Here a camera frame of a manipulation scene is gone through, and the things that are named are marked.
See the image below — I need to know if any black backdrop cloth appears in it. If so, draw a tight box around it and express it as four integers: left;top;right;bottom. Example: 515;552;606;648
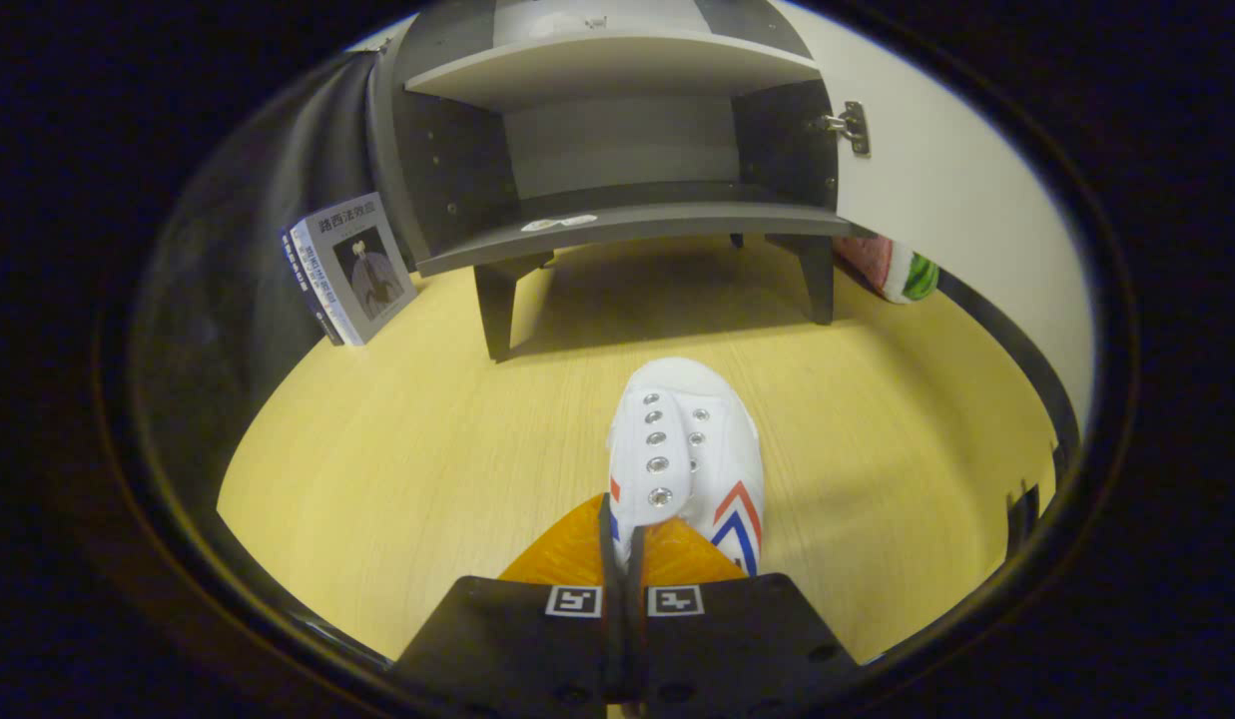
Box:
138;45;408;480

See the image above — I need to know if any metal door hinge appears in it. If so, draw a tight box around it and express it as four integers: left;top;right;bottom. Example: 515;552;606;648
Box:
815;100;873;158

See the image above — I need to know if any watermelon slice toy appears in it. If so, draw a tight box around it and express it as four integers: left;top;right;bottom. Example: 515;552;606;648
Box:
835;235;940;305

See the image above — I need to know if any grey shoe cabinet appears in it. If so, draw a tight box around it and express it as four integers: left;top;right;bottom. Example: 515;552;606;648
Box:
367;0;863;362

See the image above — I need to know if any white shoe with striped sides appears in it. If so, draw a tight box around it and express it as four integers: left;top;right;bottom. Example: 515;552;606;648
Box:
607;358;766;578

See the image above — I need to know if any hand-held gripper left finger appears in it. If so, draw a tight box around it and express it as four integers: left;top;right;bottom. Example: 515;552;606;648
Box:
392;492;628;719

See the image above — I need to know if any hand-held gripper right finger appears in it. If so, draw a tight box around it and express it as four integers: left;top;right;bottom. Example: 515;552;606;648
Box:
625;519;860;719

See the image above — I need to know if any blue spine book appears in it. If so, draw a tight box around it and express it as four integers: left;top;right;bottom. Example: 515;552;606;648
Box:
280;228;346;347

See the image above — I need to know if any grey cover book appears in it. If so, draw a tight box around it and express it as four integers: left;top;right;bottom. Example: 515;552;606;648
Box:
290;192;419;347

